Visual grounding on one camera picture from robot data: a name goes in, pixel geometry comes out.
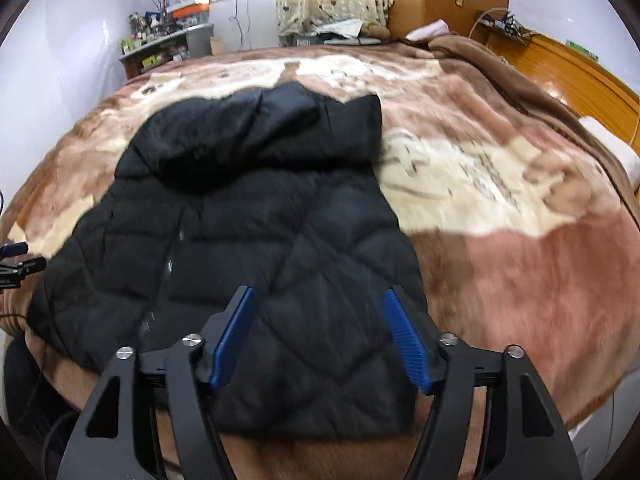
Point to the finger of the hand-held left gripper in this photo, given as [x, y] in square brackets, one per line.
[25, 267]
[15, 248]

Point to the wooden headboard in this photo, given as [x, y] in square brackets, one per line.
[565, 65]

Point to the orange and white box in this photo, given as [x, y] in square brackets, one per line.
[190, 12]

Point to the brown printed blanket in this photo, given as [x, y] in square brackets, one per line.
[500, 260]

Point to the white pillow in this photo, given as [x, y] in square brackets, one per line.
[615, 145]
[425, 30]

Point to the brown stuffed toy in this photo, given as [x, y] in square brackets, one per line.
[375, 31]

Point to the person's leg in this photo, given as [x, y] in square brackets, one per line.
[30, 390]

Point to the clutter on headboard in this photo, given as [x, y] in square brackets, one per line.
[510, 25]

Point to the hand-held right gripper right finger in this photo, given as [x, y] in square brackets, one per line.
[407, 345]

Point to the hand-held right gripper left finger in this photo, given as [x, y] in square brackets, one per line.
[232, 340]

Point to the black puffer jacket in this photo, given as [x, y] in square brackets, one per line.
[250, 220]

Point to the pile of bags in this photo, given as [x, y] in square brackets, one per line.
[325, 32]

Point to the green strip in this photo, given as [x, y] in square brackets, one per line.
[582, 49]

